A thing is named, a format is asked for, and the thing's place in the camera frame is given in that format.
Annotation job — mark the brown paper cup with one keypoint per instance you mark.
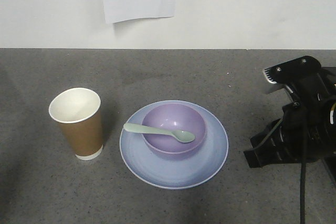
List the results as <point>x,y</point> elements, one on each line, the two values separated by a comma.
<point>77,112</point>

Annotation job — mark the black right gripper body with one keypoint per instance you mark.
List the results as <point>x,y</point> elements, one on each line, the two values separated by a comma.
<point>308,121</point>

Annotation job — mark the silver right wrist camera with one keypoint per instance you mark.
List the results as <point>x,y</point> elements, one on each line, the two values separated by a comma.
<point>272,85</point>

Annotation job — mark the light blue plate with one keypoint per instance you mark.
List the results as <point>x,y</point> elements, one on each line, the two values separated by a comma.
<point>184,171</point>

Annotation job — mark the mint green plastic spoon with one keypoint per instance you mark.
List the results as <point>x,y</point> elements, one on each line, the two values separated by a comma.
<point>179,135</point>

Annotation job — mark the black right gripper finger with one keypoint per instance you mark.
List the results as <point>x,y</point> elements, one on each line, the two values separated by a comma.
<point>269,147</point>

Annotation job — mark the purple plastic bowl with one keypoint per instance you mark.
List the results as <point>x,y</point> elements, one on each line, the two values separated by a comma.
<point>174,116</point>

